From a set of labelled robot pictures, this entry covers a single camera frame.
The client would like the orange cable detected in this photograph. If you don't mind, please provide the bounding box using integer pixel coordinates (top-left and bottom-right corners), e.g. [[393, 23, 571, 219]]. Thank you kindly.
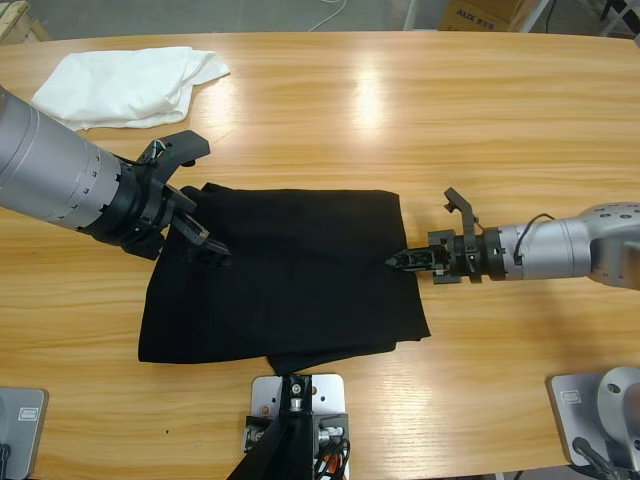
[[314, 442, 351, 480]]

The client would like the black chair frame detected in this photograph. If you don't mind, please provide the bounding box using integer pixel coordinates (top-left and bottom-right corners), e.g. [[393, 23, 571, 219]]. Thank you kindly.
[[597, 0, 640, 39]]

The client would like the black camera post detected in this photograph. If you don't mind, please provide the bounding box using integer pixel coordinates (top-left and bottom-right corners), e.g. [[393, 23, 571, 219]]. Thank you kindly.
[[229, 372, 316, 480]]

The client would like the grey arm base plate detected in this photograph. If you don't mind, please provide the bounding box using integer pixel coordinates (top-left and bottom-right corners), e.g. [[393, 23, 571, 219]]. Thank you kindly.
[[549, 365, 640, 471], [0, 387, 50, 480]]

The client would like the white metal post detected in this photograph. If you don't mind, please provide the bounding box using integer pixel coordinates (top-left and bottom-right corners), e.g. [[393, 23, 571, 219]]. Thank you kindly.
[[402, 0, 426, 32]]

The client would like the wooden pallet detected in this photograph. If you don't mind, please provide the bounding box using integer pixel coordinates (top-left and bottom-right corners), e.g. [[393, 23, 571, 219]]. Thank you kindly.
[[0, 0, 52, 46]]

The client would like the white mount plate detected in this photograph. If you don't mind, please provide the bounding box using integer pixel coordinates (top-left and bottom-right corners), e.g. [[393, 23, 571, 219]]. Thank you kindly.
[[249, 372, 349, 451]]

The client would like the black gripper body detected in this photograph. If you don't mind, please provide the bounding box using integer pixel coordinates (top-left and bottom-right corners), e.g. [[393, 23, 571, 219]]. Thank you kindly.
[[93, 162, 212, 262], [427, 227, 502, 288]]

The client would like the black t-shirt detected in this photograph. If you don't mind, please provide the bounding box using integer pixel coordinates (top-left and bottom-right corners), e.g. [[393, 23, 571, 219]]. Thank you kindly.
[[137, 182, 432, 376]]

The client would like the white slanted frame leg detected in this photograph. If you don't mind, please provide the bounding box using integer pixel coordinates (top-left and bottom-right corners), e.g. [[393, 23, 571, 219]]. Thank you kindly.
[[519, 0, 556, 34]]

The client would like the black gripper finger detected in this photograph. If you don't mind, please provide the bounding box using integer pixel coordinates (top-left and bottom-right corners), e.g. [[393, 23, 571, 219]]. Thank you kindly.
[[187, 238, 235, 270], [393, 246, 447, 263], [383, 258, 447, 275]]

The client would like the cardboard box with blue print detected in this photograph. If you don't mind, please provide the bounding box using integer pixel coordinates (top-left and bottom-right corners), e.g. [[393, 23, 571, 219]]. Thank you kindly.
[[438, 0, 540, 32]]

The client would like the white garment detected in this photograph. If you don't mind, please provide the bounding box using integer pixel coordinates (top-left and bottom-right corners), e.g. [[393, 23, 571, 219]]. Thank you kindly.
[[30, 45, 232, 134]]

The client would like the white floor cable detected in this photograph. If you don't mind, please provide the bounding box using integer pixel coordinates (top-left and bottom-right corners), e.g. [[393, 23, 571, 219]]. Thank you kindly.
[[307, 0, 350, 32]]

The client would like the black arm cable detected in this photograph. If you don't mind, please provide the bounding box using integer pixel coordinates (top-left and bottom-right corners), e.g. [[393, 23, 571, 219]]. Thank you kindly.
[[513, 213, 557, 264]]

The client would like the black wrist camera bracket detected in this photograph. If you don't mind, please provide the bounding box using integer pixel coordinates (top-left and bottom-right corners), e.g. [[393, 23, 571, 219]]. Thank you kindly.
[[443, 186, 480, 237], [133, 129, 211, 187]]

